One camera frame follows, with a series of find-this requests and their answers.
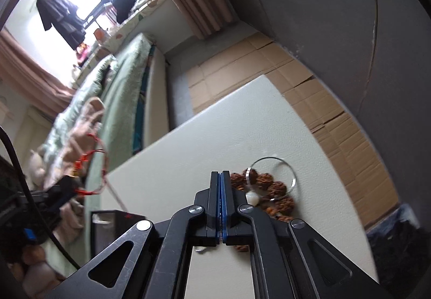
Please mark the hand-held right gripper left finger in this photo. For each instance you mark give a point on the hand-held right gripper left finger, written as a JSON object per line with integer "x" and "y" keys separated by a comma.
{"x": 215, "y": 208}

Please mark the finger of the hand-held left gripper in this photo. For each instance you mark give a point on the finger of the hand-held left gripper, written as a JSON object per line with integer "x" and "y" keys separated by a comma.
{"x": 64, "y": 191}

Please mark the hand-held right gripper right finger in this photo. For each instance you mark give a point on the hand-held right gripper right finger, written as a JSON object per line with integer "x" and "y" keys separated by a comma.
{"x": 226, "y": 208}

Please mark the black jewelry box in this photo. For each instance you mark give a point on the black jewelry box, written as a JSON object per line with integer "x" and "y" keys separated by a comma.
{"x": 134, "y": 216}

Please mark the person's left hand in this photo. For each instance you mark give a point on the person's left hand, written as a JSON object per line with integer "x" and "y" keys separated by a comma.
{"x": 37, "y": 268}

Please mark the beige plush toy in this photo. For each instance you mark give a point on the beige plush toy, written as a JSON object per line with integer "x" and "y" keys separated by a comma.
{"x": 36, "y": 171}

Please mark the clear glass bangle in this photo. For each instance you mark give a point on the clear glass bangle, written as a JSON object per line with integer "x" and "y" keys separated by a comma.
{"x": 294, "y": 181}

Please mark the pale green quilt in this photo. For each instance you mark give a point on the pale green quilt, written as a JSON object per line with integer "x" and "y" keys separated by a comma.
{"x": 91, "y": 90}

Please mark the bed with green sheet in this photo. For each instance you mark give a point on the bed with green sheet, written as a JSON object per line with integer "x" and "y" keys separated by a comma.
{"x": 124, "y": 100}

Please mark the flattened cardboard sheets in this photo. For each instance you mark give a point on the flattened cardboard sheets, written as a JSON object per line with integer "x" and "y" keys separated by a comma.
{"x": 336, "y": 137}

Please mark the pink toy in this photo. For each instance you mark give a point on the pink toy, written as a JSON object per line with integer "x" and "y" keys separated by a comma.
{"x": 82, "y": 53}

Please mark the orange and white bag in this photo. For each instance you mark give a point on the orange and white bag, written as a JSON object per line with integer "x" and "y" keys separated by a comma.
{"x": 100, "y": 34}

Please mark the dark blue bag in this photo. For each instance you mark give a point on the dark blue bag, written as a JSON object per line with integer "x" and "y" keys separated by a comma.
{"x": 394, "y": 231}

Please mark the hanging dark clothes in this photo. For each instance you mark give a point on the hanging dark clothes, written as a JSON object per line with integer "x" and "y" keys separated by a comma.
{"x": 62, "y": 16}

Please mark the floral window seat cushion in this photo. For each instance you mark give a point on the floral window seat cushion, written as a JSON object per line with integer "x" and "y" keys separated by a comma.
{"x": 134, "y": 19}

